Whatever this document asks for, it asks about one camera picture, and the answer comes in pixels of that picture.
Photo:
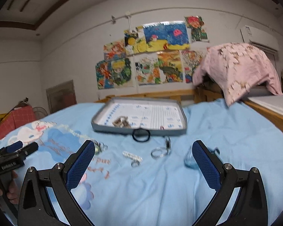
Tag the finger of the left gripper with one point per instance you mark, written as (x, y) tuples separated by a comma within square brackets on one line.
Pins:
[(29, 149), (14, 147)]

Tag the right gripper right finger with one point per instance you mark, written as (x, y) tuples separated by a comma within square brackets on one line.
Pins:
[(209, 164)]

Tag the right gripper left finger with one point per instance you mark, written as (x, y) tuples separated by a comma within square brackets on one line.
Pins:
[(77, 163)]

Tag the light blue kids smartwatch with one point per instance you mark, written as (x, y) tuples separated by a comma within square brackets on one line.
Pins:
[(189, 159)]

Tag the silver key rings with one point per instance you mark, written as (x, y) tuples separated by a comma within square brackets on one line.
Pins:
[(103, 147)]

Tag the white metal hair clip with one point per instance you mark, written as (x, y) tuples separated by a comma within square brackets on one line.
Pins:
[(132, 156)]

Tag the person's left hand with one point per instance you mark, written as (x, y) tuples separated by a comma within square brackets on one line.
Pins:
[(13, 191)]

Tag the red checkered box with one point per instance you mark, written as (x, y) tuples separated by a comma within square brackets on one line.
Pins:
[(16, 119)]

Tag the light blue cartoon bedsheet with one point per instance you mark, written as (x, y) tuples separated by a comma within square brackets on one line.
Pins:
[(116, 190)]

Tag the grey shallow tray box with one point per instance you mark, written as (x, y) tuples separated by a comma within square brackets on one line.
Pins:
[(161, 117)]

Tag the pink patterned cloth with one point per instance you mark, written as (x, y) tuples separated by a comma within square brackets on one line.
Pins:
[(236, 68)]

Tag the white air conditioner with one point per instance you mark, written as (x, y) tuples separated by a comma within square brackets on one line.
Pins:
[(260, 38)]

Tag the silver wire bangle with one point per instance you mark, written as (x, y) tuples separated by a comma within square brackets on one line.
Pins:
[(160, 152)]

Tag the brown wall cabinet door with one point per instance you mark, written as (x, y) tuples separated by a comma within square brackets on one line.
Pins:
[(61, 96)]

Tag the children's drawings on wall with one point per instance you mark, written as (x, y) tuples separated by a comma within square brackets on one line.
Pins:
[(153, 54)]

